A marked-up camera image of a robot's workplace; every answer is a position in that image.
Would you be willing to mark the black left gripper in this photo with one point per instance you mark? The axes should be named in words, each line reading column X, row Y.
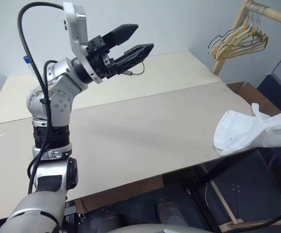
column 100, row 60

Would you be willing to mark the white shorts garment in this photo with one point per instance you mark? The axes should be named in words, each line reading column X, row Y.
column 250, row 131

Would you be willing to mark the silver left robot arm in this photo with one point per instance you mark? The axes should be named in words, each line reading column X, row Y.
column 55, row 99

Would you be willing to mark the white bottle with blue cap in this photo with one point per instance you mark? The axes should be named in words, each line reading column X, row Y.
column 27, row 60

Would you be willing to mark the light wooden clothes rack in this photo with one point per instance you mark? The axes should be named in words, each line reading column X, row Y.
column 230, row 41

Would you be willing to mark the brown cardboard box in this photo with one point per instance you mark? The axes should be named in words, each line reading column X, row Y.
column 252, row 92

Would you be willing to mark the dark rounded robot foot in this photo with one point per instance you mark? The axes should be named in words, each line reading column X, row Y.
column 169, row 212
column 110, row 221

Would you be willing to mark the light wooden floor beam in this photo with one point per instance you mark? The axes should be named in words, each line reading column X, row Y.
column 224, row 201

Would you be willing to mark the silver robot torso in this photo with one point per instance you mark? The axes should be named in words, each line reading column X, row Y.
column 155, row 229

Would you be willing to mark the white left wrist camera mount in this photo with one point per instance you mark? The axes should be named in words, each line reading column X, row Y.
column 76, row 24

